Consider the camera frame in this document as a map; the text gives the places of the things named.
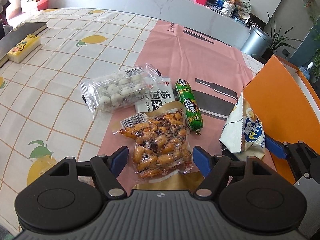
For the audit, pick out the green sausage stick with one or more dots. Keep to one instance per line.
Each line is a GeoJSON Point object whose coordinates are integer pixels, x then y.
{"type": "Point", "coordinates": [192, 112]}

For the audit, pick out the white tv cabinet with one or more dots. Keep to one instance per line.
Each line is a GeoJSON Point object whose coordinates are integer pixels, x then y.
{"type": "Point", "coordinates": [183, 12]}

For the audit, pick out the orange cardboard box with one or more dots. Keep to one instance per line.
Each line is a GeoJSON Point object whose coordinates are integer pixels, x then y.
{"type": "Point", "coordinates": [285, 102]}

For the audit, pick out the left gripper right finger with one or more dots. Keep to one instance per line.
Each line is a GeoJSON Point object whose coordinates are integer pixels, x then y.
{"type": "Point", "coordinates": [214, 168]}

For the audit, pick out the red storage box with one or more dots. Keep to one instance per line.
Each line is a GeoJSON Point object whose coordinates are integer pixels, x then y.
{"type": "Point", "coordinates": [33, 5]}

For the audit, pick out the yellow duck tissue pack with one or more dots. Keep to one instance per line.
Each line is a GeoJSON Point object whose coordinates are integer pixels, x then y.
{"type": "Point", "coordinates": [24, 48]}

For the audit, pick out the silver trash can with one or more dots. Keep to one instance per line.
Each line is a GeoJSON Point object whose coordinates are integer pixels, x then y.
{"type": "Point", "coordinates": [257, 43]}

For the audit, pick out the potted green plant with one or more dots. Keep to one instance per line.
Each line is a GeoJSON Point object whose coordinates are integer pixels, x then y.
{"type": "Point", "coordinates": [278, 39]}

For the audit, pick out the teddy bear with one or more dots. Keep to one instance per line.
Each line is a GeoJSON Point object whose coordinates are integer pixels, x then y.
{"type": "Point", "coordinates": [229, 7]}

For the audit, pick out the black notebook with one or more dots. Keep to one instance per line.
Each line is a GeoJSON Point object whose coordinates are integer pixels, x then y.
{"type": "Point", "coordinates": [17, 35]}

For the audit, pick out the white gluten strips packet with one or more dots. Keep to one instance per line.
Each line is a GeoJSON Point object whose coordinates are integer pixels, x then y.
{"type": "Point", "coordinates": [157, 96]}

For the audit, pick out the clear white balls pack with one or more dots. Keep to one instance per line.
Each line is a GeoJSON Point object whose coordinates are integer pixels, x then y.
{"type": "Point", "coordinates": [109, 93]}

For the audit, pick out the orange spicy nuts pack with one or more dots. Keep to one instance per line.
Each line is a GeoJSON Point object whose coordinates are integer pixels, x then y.
{"type": "Point", "coordinates": [161, 141]}

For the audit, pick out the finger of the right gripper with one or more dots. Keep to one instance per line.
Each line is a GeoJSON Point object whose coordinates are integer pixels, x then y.
{"type": "Point", "coordinates": [303, 161]}

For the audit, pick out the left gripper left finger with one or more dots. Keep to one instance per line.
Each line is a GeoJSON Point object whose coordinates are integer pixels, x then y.
{"type": "Point", "coordinates": [106, 170]}

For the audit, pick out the blue water bottle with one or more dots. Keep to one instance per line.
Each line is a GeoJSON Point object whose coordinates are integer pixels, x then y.
{"type": "Point", "coordinates": [306, 70]}

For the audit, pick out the white blue chip bag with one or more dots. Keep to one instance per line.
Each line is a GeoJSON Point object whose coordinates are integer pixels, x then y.
{"type": "Point", "coordinates": [243, 134]}

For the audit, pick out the lemon pattern tablecloth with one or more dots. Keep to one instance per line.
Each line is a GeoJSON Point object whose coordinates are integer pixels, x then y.
{"type": "Point", "coordinates": [41, 105]}

